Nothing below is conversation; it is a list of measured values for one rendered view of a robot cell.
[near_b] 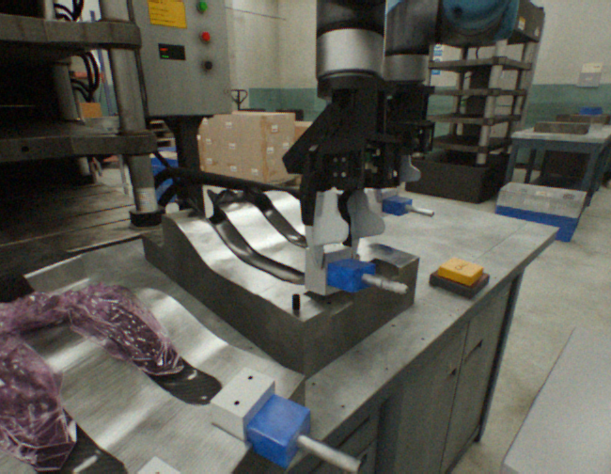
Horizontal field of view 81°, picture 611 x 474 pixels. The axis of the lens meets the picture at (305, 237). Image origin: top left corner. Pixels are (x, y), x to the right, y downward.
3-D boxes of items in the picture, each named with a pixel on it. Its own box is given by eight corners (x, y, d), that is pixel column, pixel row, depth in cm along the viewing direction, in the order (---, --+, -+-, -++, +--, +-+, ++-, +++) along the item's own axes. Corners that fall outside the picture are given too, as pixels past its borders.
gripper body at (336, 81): (360, 195, 36) (364, 68, 34) (302, 191, 42) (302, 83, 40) (400, 192, 42) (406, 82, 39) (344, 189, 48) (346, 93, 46)
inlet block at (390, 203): (437, 225, 68) (441, 197, 66) (424, 231, 65) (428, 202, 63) (380, 210, 77) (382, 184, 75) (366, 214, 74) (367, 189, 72)
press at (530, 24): (516, 181, 506) (553, 12, 431) (479, 204, 400) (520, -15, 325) (449, 173, 565) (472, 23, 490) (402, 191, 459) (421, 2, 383)
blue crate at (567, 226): (576, 230, 322) (583, 207, 314) (569, 244, 294) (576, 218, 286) (503, 216, 360) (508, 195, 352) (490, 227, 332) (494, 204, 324)
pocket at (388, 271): (399, 288, 56) (400, 267, 54) (378, 301, 52) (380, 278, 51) (374, 278, 59) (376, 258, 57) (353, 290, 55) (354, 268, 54)
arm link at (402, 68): (374, 56, 62) (400, 60, 67) (372, 86, 63) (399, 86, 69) (414, 53, 57) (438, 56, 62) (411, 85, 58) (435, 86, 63)
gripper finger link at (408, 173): (415, 201, 70) (415, 156, 66) (390, 196, 74) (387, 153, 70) (424, 196, 72) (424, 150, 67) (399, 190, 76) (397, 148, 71)
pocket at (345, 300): (354, 316, 49) (355, 292, 47) (327, 332, 45) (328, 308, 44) (329, 303, 52) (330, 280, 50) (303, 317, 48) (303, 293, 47)
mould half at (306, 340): (414, 304, 61) (423, 229, 56) (303, 383, 44) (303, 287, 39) (244, 230, 95) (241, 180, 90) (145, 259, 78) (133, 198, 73)
